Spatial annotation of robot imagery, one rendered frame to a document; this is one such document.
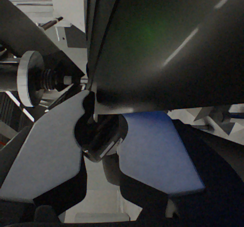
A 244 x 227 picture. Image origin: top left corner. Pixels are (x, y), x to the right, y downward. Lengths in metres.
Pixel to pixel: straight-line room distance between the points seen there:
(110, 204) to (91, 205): 1.16
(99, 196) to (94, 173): 6.74
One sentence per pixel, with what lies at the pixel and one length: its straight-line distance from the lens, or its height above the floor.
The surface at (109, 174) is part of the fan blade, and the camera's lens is 0.52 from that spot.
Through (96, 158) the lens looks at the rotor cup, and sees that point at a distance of 0.29.
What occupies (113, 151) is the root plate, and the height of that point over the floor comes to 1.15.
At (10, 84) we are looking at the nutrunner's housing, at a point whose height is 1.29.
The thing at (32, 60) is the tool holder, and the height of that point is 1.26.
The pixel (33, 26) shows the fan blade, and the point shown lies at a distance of 0.42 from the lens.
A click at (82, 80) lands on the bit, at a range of 0.24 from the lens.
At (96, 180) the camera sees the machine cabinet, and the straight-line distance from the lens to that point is 5.66.
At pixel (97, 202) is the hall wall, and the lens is 12.36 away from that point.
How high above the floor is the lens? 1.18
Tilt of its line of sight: 6 degrees down
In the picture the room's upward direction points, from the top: 87 degrees counter-clockwise
